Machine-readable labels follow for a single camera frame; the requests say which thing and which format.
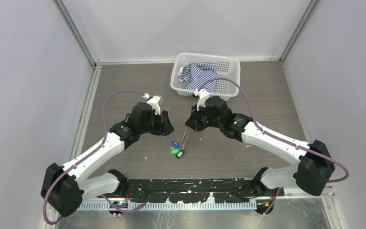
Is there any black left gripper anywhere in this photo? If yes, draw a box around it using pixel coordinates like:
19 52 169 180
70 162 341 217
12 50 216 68
139 110 174 136

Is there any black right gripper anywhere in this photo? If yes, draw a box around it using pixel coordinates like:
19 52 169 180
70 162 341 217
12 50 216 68
186 102 223 132

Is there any blue key tag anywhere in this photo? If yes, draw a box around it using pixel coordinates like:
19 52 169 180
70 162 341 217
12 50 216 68
172 141 180 148

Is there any green key tag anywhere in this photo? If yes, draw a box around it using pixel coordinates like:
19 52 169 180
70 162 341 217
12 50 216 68
170 148 180 155

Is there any black key tag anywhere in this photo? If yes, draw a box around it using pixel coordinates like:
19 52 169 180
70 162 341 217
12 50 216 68
175 151 184 158

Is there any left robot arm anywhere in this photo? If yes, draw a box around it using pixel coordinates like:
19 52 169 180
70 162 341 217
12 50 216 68
41 102 174 217

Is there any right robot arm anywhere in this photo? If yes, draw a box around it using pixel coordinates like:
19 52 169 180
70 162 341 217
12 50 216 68
185 96 335 196

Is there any blue striped shirt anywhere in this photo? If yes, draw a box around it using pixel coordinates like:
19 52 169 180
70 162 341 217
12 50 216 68
178 62 218 90

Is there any white plastic basket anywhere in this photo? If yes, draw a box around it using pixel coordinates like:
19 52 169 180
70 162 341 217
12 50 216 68
170 52 240 101

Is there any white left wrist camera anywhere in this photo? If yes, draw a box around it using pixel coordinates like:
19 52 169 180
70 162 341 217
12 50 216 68
142 94 163 115

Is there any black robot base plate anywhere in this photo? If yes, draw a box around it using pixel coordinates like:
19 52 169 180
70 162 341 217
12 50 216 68
105 178 278 204

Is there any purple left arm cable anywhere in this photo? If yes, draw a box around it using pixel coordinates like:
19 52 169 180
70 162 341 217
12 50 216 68
42 91 149 225

